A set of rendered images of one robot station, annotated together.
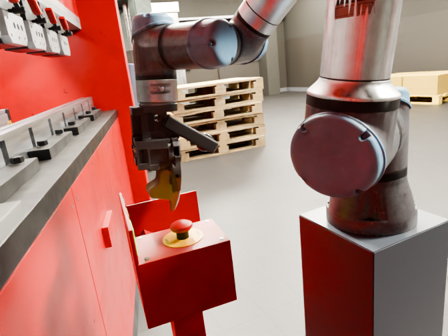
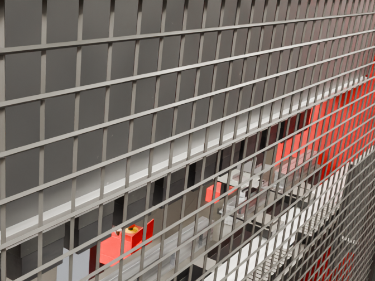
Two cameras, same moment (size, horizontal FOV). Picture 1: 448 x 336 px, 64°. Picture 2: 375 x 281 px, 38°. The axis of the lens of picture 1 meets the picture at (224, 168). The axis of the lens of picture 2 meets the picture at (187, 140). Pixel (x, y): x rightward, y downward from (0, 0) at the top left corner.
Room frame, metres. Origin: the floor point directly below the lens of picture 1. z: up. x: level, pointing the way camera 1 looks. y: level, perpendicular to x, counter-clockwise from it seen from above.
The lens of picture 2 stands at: (2.12, 1.72, 2.00)
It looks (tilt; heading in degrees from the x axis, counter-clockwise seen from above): 19 degrees down; 221
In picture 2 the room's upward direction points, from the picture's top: 6 degrees clockwise
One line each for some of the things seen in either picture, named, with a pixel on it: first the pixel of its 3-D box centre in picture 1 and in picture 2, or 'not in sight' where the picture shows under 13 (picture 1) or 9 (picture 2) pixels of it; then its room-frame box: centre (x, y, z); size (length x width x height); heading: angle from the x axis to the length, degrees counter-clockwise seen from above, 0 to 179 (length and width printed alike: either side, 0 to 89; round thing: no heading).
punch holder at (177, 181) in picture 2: not in sight; (166, 177); (0.83, 0.51, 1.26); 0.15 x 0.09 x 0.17; 10
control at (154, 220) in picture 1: (174, 243); (126, 240); (0.62, 0.11, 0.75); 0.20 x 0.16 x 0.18; 19
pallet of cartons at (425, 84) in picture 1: (415, 87); not in sight; (6.92, -3.83, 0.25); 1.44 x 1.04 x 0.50; 24
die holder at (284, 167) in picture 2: not in sight; (296, 168); (-0.47, 0.29, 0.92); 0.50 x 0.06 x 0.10; 10
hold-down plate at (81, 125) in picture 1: (78, 125); not in sight; (1.46, 0.57, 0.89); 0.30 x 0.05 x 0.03; 10
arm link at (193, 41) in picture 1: (205, 45); not in sight; (0.64, 0.01, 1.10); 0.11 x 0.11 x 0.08; 54
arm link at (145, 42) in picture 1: (155, 48); not in sight; (0.68, 0.10, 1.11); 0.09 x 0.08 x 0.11; 54
